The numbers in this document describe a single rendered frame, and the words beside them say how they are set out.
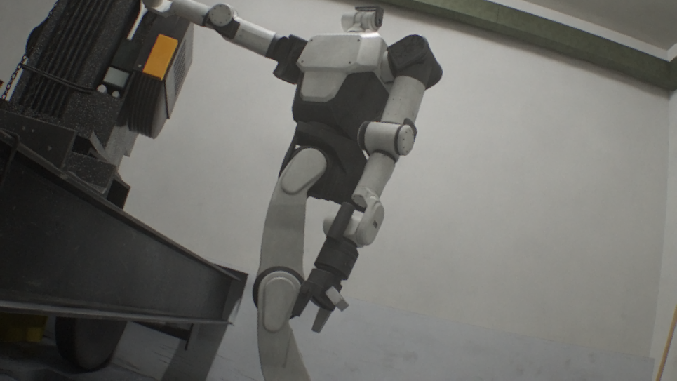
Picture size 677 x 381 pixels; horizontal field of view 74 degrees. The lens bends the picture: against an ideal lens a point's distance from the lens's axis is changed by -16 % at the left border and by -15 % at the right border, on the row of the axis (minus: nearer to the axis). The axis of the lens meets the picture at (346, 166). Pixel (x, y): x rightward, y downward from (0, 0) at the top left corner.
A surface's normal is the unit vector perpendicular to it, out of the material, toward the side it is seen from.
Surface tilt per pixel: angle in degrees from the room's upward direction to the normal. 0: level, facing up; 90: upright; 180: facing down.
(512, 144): 90
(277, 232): 90
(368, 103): 105
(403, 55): 87
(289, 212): 114
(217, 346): 90
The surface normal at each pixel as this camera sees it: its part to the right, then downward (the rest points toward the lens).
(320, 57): -0.43, -0.42
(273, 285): 0.13, -0.27
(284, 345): 0.05, 0.15
